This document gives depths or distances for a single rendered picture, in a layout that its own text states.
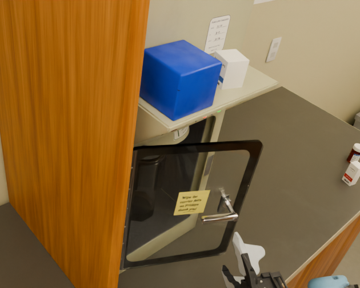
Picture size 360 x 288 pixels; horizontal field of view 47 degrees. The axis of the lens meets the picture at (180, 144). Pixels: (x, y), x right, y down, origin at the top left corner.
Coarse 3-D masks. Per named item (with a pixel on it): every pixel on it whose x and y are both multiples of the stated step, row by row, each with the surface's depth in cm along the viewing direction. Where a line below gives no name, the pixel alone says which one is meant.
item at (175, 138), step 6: (174, 132) 96; (180, 132) 97; (186, 132) 100; (162, 138) 95; (168, 138) 95; (174, 138) 96; (180, 138) 98; (150, 144) 95; (156, 144) 95; (162, 144) 95; (168, 144) 96
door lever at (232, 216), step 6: (228, 204) 100; (204, 216) 95; (210, 216) 96; (216, 216) 96; (222, 216) 96; (228, 216) 96; (234, 216) 97; (204, 222) 95; (210, 222) 95; (216, 222) 96
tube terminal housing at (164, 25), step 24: (168, 0) 69; (192, 0) 73; (216, 0) 77; (240, 0) 82; (168, 24) 72; (192, 24) 76; (240, 24) 87; (240, 48) 92; (216, 120) 102; (144, 144) 86
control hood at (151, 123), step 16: (256, 80) 87; (272, 80) 88; (224, 96) 79; (240, 96) 80; (144, 112) 72; (160, 112) 71; (208, 112) 74; (144, 128) 74; (160, 128) 70; (176, 128) 70
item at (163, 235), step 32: (160, 160) 85; (192, 160) 88; (224, 160) 91; (256, 160) 94; (160, 192) 92; (224, 192) 98; (160, 224) 98; (192, 224) 102; (224, 224) 106; (128, 256) 103; (160, 256) 107; (192, 256) 111
